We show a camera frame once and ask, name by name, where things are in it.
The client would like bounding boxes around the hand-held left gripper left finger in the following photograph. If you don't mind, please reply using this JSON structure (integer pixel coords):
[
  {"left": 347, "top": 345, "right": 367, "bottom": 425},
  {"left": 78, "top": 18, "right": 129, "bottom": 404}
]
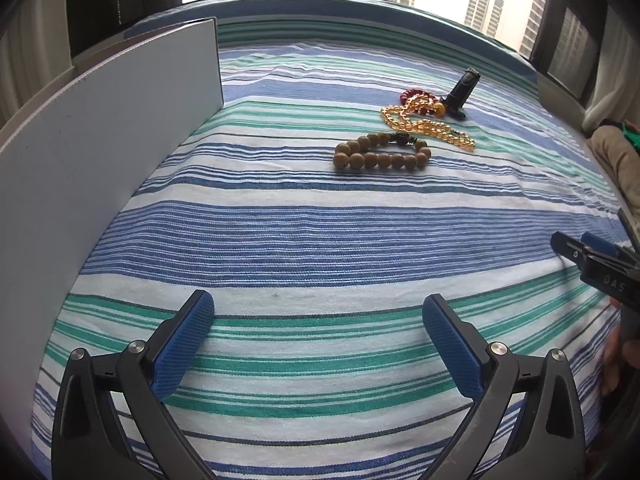
[{"left": 51, "top": 289, "right": 216, "bottom": 480}]

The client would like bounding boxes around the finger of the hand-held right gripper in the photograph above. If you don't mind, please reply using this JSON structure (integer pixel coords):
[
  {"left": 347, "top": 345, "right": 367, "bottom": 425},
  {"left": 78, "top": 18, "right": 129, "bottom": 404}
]
[
  {"left": 581, "top": 232, "right": 632, "bottom": 263},
  {"left": 551, "top": 231, "right": 596, "bottom": 273}
]

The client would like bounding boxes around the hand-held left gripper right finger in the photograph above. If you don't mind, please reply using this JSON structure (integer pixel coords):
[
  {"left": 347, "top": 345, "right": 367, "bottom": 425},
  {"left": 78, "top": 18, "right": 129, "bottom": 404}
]
[{"left": 421, "top": 294, "right": 587, "bottom": 480}]

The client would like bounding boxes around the grey board panel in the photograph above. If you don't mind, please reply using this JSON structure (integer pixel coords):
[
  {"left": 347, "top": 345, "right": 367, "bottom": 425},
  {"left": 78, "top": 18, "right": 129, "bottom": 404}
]
[{"left": 0, "top": 16, "right": 224, "bottom": 480}]

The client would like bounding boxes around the person's right hand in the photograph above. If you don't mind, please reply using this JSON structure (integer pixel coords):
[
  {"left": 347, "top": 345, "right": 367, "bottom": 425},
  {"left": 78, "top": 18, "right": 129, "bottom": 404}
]
[{"left": 601, "top": 297, "right": 640, "bottom": 397}]

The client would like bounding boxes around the black slanted bar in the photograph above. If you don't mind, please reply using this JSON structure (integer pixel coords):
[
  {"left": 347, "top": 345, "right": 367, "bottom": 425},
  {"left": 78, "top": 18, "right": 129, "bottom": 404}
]
[{"left": 617, "top": 207, "right": 640, "bottom": 253}]

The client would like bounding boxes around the beige cushion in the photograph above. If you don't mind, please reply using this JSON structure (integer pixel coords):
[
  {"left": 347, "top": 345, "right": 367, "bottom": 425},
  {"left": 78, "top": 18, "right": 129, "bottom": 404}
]
[{"left": 585, "top": 124, "right": 640, "bottom": 211}]

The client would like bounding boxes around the blue green striped blanket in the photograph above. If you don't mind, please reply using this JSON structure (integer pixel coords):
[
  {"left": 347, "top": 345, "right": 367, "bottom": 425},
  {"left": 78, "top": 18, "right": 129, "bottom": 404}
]
[{"left": 30, "top": 0, "right": 640, "bottom": 480}]

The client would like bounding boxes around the white sheer curtain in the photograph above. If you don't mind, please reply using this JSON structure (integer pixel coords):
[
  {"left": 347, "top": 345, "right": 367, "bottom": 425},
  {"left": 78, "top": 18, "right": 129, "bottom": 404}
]
[{"left": 582, "top": 7, "right": 640, "bottom": 131}]

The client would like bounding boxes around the slim beige tower building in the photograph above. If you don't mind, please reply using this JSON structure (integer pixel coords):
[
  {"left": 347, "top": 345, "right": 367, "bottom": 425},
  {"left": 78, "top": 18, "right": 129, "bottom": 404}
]
[
  {"left": 462, "top": 0, "right": 506, "bottom": 38},
  {"left": 517, "top": 0, "right": 551, "bottom": 56}
]

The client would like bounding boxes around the grey white curtain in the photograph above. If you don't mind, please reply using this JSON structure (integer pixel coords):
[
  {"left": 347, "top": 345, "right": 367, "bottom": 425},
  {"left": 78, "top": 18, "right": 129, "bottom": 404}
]
[{"left": 0, "top": 0, "right": 76, "bottom": 126}]

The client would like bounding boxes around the golden bead necklace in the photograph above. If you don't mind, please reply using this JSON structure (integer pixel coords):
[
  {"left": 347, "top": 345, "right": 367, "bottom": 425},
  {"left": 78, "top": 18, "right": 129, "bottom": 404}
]
[{"left": 380, "top": 95, "right": 477, "bottom": 152}]

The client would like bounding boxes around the brown wooden bead bracelet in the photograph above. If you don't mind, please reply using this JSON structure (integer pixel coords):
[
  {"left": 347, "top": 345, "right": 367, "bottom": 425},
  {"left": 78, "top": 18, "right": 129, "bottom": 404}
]
[{"left": 332, "top": 131, "right": 432, "bottom": 171}]

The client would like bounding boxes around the red bead bracelet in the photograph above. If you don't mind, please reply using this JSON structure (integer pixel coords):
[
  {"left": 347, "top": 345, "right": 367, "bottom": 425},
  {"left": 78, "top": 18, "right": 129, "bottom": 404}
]
[{"left": 398, "top": 88, "right": 436, "bottom": 111}]

